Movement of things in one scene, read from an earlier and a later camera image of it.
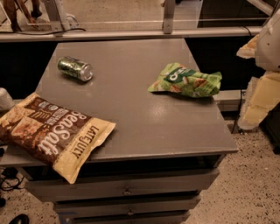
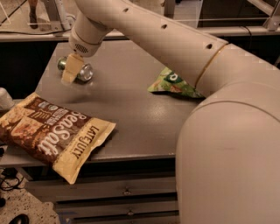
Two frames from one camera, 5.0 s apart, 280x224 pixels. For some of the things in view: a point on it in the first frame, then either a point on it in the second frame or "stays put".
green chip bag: (182, 80) stays put
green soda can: (74, 67) stays put
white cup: (6, 100) stays put
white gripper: (269, 48) -> (81, 45)
